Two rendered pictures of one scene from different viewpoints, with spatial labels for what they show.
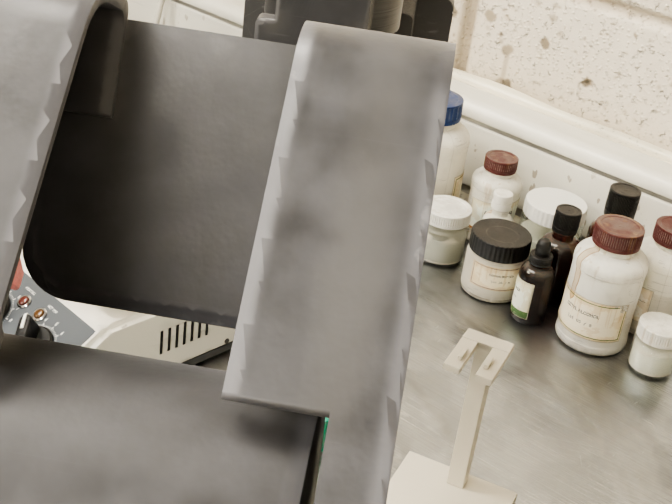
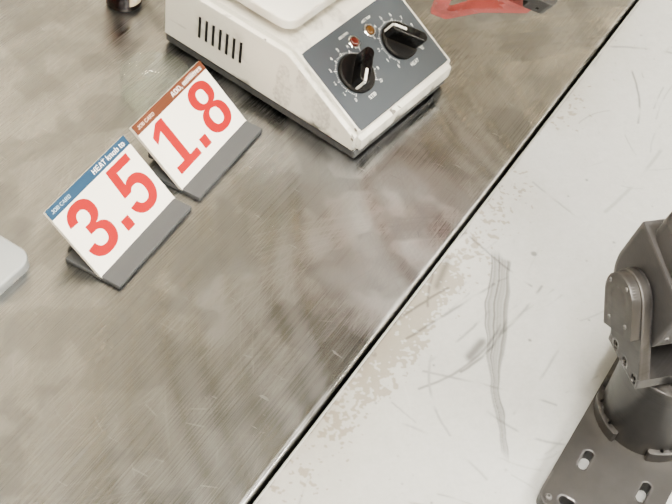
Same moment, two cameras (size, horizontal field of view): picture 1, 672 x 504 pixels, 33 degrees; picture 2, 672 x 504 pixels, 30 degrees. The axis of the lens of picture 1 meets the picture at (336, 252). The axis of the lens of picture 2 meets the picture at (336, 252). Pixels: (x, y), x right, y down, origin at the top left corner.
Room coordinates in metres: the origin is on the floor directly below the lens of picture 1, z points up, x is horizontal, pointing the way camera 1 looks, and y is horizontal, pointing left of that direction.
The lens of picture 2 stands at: (0.81, 0.96, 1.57)
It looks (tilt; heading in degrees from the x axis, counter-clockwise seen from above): 48 degrees down; 258
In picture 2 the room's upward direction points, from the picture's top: 11 degrees clockwise
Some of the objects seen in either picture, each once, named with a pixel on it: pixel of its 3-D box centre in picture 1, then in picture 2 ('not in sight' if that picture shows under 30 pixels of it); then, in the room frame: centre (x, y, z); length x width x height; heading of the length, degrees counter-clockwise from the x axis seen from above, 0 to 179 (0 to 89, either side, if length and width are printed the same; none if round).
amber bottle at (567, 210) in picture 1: (558, 253); not in sight; (0.87, -0.19, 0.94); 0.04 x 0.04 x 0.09
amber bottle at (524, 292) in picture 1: (535, 278); not in sight; (0.83, -0.17, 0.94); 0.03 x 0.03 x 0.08
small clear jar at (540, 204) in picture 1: (549, 232); not in sight; (0.93, -0.19, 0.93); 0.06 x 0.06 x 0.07
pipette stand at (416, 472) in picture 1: (457, 439); not in sight; (0.57, -0.09, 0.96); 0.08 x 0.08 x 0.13; 69
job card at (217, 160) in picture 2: not in sight; (198, 129); (0.79, 0.28, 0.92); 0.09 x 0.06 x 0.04; 58
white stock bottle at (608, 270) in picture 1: (604, 282); not in sight; (0.81, -0.22, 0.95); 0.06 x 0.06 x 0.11
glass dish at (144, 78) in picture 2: not in sight; (155, 84); (0.82, 0.22, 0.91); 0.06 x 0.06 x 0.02
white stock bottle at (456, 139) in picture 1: (428, 159); not in sight; (0.98, -0.07, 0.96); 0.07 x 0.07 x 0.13
